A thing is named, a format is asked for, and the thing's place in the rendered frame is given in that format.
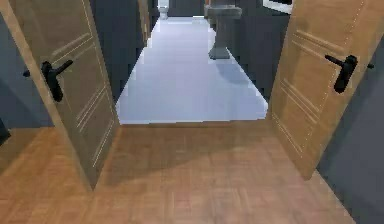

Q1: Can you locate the black door handle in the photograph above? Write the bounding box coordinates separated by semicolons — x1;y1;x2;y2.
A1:
22;59;74;103
324;54;375;95

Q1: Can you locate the grey pedestal sink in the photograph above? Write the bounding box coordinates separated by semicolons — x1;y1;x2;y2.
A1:
203;0;243;61

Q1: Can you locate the white toilet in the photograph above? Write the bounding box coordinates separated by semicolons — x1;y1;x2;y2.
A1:
157;0;170;20

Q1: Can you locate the brown wooden room door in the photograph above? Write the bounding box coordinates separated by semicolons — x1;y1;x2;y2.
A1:
267;0;384;181
0;0;121;192
137;0;152;46

